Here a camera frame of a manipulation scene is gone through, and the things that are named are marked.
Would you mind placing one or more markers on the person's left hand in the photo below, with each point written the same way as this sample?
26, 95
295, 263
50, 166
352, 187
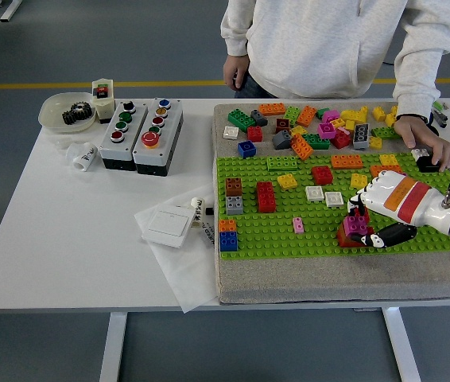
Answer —
416, 133

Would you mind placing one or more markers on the person's right hand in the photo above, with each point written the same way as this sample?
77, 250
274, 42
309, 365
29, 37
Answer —
235, 71

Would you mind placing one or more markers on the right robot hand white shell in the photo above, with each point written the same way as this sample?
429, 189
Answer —
404, 199

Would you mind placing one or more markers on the grey long brick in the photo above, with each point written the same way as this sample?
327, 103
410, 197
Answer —
361, 136

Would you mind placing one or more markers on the magenta square brick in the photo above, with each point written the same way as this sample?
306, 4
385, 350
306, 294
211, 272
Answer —
326, 130
355, 226

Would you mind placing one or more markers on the brown square brick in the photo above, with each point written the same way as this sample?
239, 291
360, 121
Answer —
234, 186
344, 238

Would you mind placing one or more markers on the green studded baseplate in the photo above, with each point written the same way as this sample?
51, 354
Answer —
272, 246

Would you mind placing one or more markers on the person's left forearm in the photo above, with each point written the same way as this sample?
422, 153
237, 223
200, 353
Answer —
420, 79

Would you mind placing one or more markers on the person's right forearm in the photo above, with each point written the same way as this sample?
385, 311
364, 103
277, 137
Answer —
237, 32

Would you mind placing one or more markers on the black round pad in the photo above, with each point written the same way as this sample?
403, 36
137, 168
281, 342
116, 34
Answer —
436, 130

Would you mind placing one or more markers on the yellow arch brick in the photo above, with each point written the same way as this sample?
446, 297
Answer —
390, 118
379, 113

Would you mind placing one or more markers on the grey small tool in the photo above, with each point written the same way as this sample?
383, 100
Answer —
441, 118

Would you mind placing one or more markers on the lime green long brick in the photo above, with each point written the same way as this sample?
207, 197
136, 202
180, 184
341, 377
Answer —
283, 163
386, 132

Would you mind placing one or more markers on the small green plastic piece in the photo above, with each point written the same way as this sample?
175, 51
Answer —
439, 106

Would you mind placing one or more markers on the yellow square brick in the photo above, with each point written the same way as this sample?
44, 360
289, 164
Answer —
359, 180
288, 181
389, 160

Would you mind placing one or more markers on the orange long brick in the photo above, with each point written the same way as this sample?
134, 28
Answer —
347, 161
302, 146
380, 169
272, 108
306, 116

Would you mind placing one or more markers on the dark green long brick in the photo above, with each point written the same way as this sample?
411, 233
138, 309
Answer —
241, 118

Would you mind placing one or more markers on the dark grey small brick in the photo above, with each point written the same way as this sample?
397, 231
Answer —
259, 117

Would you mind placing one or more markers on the white square tile brick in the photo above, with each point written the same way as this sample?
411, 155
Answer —
334, 199
315, 193
231, 132

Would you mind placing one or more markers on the dark red square brick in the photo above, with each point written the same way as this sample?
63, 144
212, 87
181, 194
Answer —
283, 125

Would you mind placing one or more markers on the blue square brick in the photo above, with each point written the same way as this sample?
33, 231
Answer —
247, 149
229, 241

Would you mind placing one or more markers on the grey sloped brick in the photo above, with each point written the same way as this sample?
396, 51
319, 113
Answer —
282, 139

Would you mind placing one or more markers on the yellow small brick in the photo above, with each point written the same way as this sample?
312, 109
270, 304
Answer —
299, 129

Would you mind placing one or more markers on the grey emergency-stop control box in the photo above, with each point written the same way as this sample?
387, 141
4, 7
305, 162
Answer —
169, 131

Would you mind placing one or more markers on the person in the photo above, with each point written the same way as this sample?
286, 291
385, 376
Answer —
320, 47

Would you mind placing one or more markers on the dark green small brick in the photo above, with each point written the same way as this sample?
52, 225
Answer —
322, 113

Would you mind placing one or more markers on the pink small brick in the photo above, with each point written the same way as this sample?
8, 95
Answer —
299, 224

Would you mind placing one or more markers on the grey-brown mat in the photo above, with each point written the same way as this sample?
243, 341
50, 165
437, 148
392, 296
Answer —
328, 278

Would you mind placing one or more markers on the grey four-button control box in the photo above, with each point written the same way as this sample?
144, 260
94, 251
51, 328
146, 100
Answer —
129, 129

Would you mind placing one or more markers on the grey square brick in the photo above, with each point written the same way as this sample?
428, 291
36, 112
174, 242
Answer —
235, 205

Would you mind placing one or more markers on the white tube with writing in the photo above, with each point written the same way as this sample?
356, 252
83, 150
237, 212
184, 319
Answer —
198, 207

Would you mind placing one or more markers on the small black plug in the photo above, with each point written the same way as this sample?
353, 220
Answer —
209, 211

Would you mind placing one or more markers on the white table leg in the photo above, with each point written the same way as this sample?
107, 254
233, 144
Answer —
111, 350
402, 350

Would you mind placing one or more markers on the orange square brick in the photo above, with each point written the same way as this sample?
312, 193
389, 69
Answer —
228, 225

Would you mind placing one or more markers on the dark metal gear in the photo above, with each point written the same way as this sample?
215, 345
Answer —
70, 117
83, 109

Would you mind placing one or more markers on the white pipe tee fitting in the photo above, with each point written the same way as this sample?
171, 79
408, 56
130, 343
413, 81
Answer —
84, 157

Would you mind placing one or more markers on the clear plastic piece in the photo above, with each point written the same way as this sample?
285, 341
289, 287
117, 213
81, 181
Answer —
63, 142

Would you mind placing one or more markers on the white shallow bowl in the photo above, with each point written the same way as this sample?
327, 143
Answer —
52, 113

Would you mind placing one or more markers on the white desk foot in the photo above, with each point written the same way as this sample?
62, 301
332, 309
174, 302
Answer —
8, 12

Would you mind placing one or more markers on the cream two-button switch box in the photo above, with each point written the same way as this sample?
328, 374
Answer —
103, 105

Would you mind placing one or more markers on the white wall switch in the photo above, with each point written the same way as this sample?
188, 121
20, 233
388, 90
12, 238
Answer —
167, 227

